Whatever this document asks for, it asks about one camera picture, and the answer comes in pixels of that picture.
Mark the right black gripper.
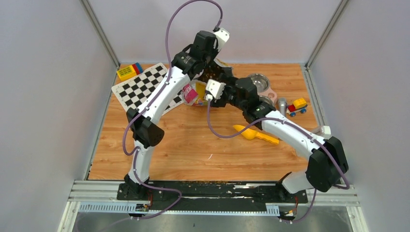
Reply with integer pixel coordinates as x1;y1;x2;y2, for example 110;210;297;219
208;74;246;112

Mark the pet food bag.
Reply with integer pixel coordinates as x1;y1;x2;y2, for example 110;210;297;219
180;58;233;106

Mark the yellow plastic scoop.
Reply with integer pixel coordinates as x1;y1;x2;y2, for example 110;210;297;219
241;128;279;145

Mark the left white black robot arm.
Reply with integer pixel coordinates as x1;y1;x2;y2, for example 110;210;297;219
124;28;230;200

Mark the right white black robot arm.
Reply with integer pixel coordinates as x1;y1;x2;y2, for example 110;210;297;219
205;72;350;202

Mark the pink double pet bowl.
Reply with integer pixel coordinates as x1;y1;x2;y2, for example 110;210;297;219
248;73;278;106

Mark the silver metal cylinder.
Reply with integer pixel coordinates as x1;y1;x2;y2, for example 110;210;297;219
278;98;287;116

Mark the yellow red blue block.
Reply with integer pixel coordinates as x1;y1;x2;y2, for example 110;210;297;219
117;62;143;82

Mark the toy block car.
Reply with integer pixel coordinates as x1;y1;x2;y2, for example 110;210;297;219
286;98;308;117

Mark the checkerboard calibration board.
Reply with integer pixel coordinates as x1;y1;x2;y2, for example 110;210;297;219
112;63;168;111

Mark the white wedge holder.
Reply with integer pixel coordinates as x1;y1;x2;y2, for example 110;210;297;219
311;126;332;139

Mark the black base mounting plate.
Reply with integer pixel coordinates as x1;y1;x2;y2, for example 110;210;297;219
117;180;308;212

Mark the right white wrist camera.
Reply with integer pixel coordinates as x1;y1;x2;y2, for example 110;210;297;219
205;79;226;102

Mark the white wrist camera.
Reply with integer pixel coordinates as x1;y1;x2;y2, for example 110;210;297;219
205;79;226;102
213;28;230;52

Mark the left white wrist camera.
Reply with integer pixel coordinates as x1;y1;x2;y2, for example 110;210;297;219
213;28;230;52

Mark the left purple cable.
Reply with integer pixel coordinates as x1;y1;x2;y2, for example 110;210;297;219
122;0;224;232

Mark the purple cable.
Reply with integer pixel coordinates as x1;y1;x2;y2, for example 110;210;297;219
122;0;224;232
206;94;351;224

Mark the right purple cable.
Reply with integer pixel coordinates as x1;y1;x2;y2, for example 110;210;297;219
206;94;351;224

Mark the aluminium rail frame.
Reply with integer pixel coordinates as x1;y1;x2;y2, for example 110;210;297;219
58;180;367;232

